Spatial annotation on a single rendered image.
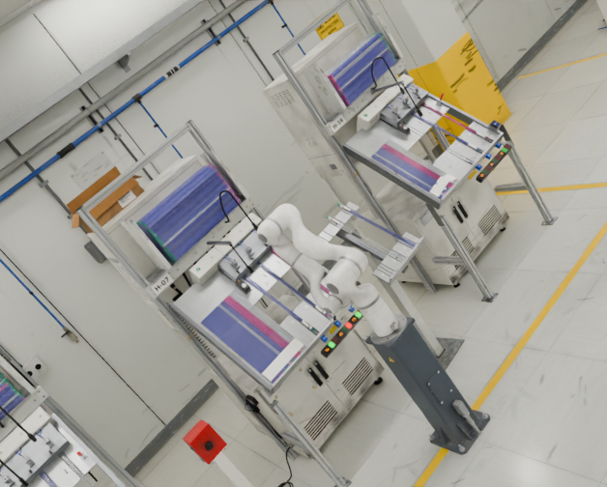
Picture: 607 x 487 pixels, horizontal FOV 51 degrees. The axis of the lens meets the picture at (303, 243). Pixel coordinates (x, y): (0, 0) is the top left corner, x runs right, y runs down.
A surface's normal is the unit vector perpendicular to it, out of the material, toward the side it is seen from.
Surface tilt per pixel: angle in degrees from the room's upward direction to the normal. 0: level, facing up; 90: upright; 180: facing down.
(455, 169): 44
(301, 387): 90
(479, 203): 90
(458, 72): 90
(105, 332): 90
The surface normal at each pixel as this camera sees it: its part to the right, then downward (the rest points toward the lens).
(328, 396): 0.52, 0.00
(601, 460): -0.55, -0.76
